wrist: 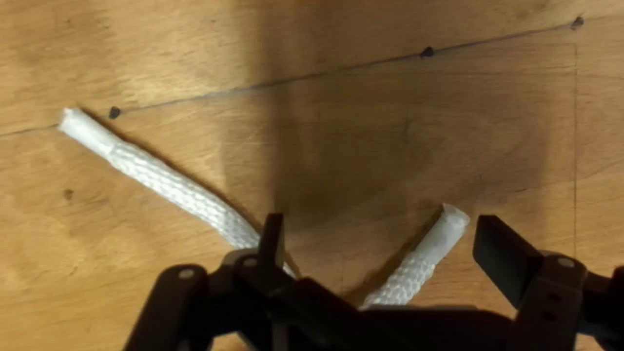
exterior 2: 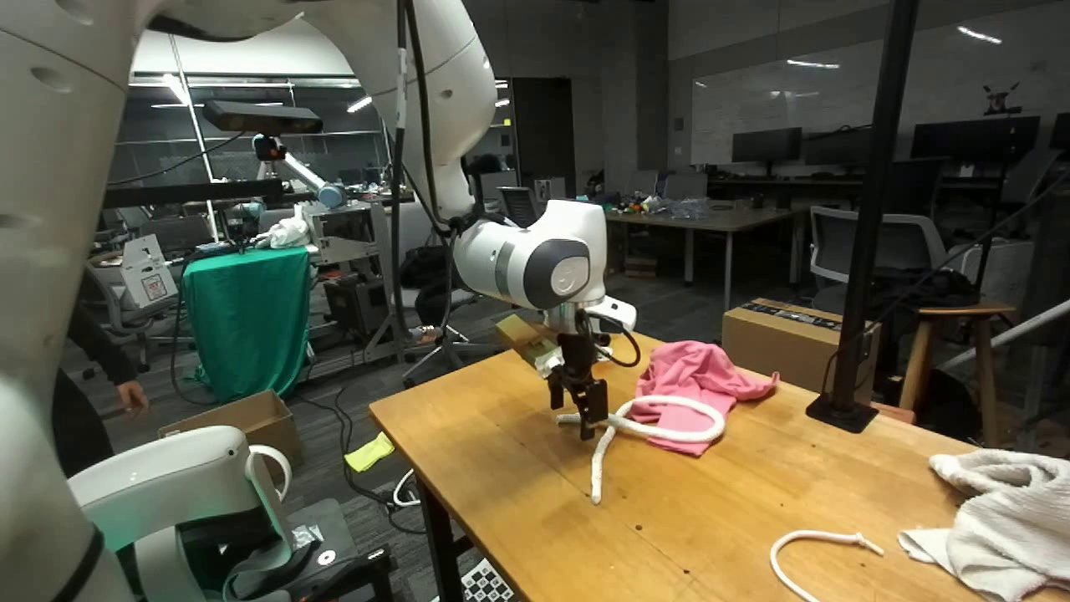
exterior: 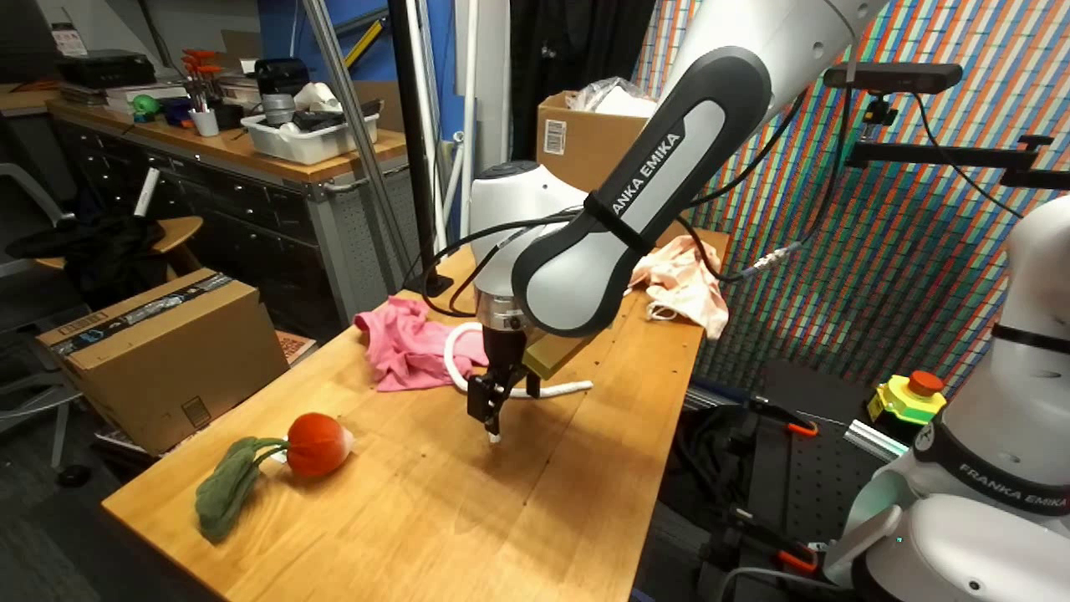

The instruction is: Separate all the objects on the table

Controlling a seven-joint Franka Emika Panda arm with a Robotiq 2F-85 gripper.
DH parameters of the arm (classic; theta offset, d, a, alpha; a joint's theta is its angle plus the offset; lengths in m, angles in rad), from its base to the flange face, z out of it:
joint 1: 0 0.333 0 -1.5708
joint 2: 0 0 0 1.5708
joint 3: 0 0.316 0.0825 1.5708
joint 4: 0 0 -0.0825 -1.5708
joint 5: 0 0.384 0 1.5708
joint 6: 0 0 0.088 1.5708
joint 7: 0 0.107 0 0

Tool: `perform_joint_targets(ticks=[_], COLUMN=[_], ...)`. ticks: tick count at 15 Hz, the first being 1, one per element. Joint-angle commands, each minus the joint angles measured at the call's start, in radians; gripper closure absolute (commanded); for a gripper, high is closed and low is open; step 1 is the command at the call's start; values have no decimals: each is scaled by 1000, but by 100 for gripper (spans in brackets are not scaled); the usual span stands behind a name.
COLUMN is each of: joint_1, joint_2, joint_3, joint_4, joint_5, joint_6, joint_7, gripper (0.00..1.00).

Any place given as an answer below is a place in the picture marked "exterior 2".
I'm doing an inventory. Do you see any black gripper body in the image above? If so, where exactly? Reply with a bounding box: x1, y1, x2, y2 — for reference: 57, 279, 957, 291
548, 327, 613, 394

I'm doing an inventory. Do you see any thick white rope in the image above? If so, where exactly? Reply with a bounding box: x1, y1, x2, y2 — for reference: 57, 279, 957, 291
553, 390, 731, 508

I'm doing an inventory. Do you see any pink cloth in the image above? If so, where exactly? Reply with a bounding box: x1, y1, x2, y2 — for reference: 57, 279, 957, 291
627, 336, 782, 460

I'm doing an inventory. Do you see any thin white cord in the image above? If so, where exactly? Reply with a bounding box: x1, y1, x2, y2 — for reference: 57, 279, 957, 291
764, 525, 886, 602

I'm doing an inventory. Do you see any white towel cloth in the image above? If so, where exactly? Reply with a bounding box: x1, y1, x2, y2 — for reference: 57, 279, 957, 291
896, 445, 1070, 602

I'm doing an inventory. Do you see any person's bare hand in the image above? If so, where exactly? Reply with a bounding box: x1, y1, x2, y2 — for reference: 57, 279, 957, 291
105, 376, 152, 414

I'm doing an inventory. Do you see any black office chair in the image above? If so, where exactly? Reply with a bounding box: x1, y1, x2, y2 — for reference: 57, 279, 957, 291
396, 240, 470, 376

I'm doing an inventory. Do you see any long background desk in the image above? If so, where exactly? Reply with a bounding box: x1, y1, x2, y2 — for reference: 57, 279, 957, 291
604, 196, 806, 305

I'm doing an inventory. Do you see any yellow paper note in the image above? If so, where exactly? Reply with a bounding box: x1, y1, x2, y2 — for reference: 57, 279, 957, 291
342, 428, 402, 474

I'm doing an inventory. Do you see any checkerboard calibration sheet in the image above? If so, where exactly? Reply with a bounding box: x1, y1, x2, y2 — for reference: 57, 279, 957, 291
453, 555, 507, 602

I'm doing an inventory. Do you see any large brown cardboard box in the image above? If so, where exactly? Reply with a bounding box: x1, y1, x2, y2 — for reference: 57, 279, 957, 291
720, 295, 886, 394

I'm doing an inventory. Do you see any small dark monitor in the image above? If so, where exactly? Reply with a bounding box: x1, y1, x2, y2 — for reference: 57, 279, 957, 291
724, 122, 806, 171

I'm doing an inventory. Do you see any small open cardboard box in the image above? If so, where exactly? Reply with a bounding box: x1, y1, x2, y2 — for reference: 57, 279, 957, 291
157, 388, 304, 472

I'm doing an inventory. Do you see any green cloth cover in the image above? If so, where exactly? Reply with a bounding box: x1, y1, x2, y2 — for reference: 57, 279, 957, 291
176, 240, 317, 403

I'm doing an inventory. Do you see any grey office chair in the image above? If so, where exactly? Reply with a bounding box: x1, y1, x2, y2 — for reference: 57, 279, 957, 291
806, 208, 954, 286

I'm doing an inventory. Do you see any black vertical stand pole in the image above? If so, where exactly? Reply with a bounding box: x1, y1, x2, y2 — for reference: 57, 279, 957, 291
806, 0, 922, 439

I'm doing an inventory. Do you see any wooden stool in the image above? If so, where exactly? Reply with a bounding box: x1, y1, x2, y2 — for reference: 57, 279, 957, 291
891, 302, 1018, 451

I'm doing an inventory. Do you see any white paper sign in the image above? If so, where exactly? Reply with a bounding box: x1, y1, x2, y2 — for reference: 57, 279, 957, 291
118, 231, 181, 309

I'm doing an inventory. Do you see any wide dark monitor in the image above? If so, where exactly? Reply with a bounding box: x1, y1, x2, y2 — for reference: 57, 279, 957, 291
910, 110, 1046, 171

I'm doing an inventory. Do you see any white floor cable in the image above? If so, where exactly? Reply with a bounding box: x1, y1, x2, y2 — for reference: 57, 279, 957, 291
388, 466, 431, 512

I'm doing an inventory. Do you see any black camera bar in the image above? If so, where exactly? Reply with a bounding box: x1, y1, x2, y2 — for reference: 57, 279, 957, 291
205, 95, 328, 137

